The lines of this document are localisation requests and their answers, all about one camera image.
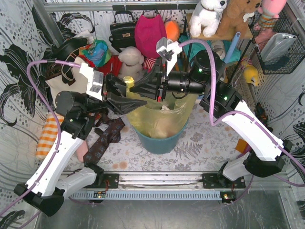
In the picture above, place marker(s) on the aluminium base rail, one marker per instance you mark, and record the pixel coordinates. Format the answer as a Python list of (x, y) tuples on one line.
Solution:
[(174, 186)]

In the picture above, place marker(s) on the teal plastic trash bin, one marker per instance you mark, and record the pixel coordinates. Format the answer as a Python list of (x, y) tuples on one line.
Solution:
[(162, 137)]

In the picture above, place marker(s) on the black leather handbag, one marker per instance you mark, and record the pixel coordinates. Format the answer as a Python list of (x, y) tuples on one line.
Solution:
[(122, 34)]

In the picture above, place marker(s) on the black hat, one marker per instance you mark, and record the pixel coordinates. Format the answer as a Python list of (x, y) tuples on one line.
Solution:
[(68, 47)]

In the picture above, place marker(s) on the yellow plastic trash bag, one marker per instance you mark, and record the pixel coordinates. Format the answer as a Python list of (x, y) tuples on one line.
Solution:
[(148, 114)]

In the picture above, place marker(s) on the red garment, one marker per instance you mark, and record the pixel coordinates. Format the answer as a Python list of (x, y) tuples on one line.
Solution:
[(113, 66)]

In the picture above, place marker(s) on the pink striped plush doll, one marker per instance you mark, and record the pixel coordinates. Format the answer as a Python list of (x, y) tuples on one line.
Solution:
[(149, 63)]

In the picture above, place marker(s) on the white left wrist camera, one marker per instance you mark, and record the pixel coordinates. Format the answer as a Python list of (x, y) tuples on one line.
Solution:
[(95, 81)]

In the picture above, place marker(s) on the silver foil pouch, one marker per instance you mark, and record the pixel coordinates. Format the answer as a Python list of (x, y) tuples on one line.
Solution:
[(277, 46)]

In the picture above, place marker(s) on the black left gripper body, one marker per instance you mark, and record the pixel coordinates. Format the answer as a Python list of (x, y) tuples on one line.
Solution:
[(106, 89)]

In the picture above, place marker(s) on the yellow plush duck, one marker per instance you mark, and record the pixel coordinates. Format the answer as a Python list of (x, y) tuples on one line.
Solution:
[(250, 73)]

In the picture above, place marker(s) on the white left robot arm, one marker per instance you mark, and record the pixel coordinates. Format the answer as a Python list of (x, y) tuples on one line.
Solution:
[(45, 190)]

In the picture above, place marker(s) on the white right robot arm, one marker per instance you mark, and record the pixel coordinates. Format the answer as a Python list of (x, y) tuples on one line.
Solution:
[(224, 104)]

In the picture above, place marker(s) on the crumpled white paper trash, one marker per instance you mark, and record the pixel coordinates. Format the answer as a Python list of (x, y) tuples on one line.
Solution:
[(165, 109)]

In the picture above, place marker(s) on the black wire basket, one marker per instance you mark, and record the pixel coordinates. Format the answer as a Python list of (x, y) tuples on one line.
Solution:
[(295, 54)]

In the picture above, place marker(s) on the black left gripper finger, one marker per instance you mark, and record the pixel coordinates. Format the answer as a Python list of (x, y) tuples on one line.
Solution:
[(115, 85), (122, 105)]

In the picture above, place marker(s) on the colourful silk scarf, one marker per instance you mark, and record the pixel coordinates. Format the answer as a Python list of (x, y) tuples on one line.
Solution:
[(96, 54)]

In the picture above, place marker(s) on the orange plush toy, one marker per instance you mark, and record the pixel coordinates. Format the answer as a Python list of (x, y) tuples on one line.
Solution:
[(172, 30)]

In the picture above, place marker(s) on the dark floral necktie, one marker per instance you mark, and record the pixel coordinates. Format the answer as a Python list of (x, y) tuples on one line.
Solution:
[(109, 131)]

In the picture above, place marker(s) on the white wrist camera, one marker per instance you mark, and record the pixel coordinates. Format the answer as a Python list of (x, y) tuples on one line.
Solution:
[(169, 51), (95, 81)]

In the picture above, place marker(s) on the teal folded cloth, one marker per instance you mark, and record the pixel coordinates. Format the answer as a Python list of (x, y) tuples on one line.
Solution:
[(196, 47)]

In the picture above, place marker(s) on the purple orange sock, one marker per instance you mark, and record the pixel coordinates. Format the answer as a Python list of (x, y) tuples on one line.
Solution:
[(242, 147)]

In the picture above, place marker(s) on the pink plush toy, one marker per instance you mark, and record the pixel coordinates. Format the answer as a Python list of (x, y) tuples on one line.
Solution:
[(269, 11)]

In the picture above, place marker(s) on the brown teddy bear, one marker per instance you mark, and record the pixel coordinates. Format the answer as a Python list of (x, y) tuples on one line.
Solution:
[(236, 15)]

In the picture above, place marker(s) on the pink cloth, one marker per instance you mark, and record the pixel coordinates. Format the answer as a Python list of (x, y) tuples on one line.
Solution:
[(81, 151)]

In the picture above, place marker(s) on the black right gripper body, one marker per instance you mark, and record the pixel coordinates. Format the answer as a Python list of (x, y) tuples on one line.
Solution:
[(161, 84)]

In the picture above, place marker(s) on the magenta fuzzy bag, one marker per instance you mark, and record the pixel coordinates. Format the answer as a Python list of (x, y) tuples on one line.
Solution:
[(148, 31)]

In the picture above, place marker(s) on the white plush dog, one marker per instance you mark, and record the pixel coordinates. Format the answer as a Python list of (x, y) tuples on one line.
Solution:
[(206, 17)]

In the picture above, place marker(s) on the orange checked towel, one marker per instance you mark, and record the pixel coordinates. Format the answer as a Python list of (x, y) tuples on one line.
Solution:
[(48, 137)]

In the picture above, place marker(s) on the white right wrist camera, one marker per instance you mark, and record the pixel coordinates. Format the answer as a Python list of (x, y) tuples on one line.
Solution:
[(169, 51)]

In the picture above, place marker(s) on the white plush lamb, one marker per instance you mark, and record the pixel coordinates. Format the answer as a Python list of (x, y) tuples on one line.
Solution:
[(132, 60)]

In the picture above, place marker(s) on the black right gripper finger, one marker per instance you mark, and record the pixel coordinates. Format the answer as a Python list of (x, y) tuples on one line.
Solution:
[(149, 80), (145, 88)]

